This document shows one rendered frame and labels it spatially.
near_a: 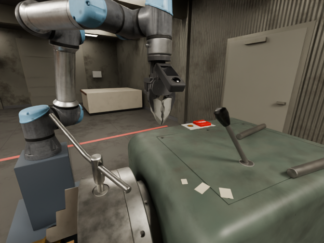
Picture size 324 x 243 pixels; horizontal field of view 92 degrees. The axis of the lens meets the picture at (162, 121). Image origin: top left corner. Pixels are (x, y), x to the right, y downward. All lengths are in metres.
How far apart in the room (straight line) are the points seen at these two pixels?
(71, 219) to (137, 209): 0.19
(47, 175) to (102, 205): 0.60
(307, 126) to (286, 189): 2.82
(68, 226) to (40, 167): 0.47
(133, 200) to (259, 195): 0.25
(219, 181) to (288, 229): 0.15
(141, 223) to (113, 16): 0.47
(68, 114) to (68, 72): 0.21
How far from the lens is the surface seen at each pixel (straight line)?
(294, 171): 0.46
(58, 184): 0.97
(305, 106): 3.18
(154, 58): 0.48
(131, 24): 0.53
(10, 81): 9.77
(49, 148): 0.92
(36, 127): 0.89
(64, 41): 0.84
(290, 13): 3.40
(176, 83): 0.41
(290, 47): 3.22
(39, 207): 1.03
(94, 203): 0.38
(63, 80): 0.89
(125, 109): 6.66
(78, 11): 0.47
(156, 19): 0.49
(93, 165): 0.34
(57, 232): 0.50
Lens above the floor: 1.48
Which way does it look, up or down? 17 degrees down
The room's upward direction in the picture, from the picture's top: straight up
